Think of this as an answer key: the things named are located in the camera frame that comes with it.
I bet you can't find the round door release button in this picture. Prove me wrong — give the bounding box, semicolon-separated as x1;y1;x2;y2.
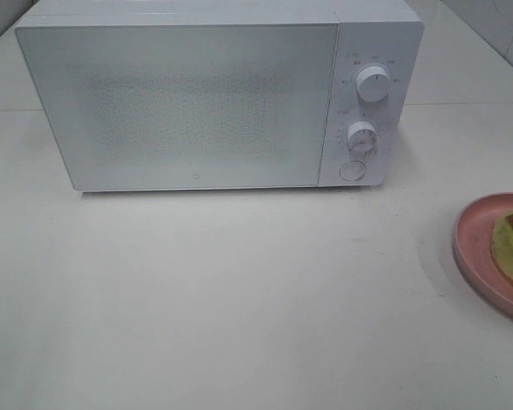
339;161;366;181

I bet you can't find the white microwave door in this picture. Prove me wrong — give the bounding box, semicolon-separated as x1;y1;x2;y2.
16;25;338;191

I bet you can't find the pink round plate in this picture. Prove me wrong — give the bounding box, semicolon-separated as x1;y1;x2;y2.
452;192;513;318

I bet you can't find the lower white timer knob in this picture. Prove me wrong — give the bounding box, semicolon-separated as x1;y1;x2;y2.
347;120;378;154

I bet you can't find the white microwave oven body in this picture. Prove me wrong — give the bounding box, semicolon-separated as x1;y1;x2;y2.
15;1;424;190

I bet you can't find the upper white power knob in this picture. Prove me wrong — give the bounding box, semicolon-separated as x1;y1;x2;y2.
355;63;392;103

